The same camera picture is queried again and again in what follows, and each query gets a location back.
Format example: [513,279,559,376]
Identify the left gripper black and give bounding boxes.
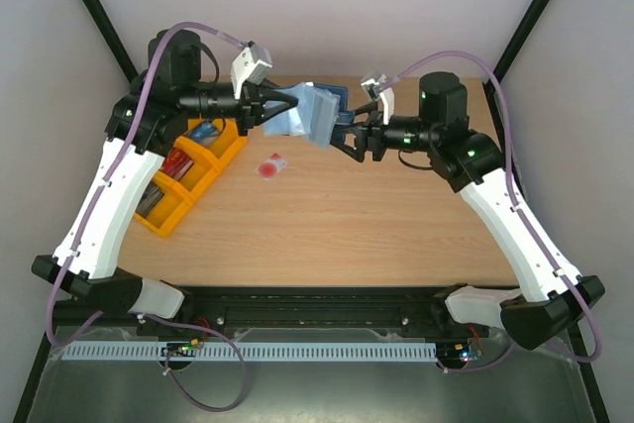
[180,80,299,138]

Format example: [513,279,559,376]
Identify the dark blue card holder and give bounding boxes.
[262,80,351,150]

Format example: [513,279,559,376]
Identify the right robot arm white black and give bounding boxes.
[331,71,605,350]

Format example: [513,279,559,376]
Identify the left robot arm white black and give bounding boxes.
[31,28,297,319]

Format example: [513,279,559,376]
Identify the red dot card on table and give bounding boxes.
[256,154,288,180]

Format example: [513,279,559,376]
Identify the blue cards stack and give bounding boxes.
[188,122,221,147]

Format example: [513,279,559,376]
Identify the red cards stack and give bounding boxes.
[160,148,193,181]

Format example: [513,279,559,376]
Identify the black cards stack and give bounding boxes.
[136,183,163,218]

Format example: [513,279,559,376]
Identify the yellow three-compartment bin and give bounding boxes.
[135,119,247,238]

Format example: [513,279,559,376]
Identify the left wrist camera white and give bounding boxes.
[230,42,272,99]

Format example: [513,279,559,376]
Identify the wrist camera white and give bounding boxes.
[230,42,272,99]
[361,71,395,125]

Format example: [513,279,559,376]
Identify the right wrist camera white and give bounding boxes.
[361,71,395,125]

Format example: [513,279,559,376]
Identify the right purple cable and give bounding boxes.
[380,50,604,375]

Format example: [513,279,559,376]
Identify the purple cable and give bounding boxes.
[380,50,604,375]
[45,21,249,412]

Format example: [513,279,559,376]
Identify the left black frame post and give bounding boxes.
[81,0,141,92]

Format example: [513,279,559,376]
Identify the black frame post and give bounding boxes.
[484,0,583,92]
[81,0,141,92]

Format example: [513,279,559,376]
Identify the black aluminium rail base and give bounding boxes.
[52,286,576,343]

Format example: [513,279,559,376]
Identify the right black frame post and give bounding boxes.
[484,0,583,92]

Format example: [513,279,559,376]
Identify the white slotted cable duct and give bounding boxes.
[61,341,437,363]

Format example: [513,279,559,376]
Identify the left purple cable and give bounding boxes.
[45,21,249,412]

